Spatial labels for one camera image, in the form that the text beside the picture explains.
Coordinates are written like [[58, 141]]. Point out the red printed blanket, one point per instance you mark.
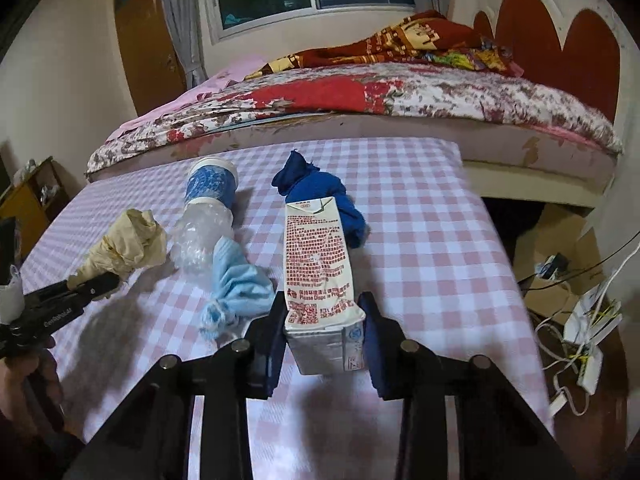
[[410, 35]]

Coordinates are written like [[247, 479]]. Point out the blue paper cup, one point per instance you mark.
[[210, 185]]

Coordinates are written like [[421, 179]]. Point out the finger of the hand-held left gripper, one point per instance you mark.
[[60, 305]]

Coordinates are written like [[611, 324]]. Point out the white milk carton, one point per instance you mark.
[[315, 270]]

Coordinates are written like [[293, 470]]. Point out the pink checked tablecloth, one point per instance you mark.
[[425, 260]]

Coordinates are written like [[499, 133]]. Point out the clear plastic cup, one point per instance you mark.
[[200, 240]]

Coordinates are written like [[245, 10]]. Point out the dark blue cloth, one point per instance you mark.
[[320, 185]]

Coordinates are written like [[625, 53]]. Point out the white bed frame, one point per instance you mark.
[[540, 185]]

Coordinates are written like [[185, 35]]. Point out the white power plug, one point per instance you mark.
[[558, 402]]

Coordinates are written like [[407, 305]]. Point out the wooden door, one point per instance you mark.
[[145, 50]]

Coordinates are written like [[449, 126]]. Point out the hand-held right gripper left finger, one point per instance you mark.
[[276, 350]]

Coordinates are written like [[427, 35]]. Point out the red and white headboard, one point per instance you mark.
[[540, 35]]

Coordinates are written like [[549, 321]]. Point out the flat white modem box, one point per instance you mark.
[[589, 370]]

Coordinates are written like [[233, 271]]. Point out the beige paper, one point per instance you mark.
[[130, 245]]

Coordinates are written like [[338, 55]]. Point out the white router with antennas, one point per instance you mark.
[[585, 315]]

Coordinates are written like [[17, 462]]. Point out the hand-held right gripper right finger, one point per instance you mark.
[[376, 360]]

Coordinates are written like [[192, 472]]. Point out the pink mattress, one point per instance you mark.
[[500, 145]]

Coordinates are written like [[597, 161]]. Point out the bed with floral cover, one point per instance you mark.
[[450, 95]]

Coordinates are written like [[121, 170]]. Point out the wooden shelf unit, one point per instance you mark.
[[35, 210]]

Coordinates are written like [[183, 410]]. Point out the cardboard box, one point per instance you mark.
[[545, 292]]

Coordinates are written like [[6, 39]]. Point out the person's left hand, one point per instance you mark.
[[15, 390]]

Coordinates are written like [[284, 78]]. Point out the pink sheet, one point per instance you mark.
[[220, 80]]

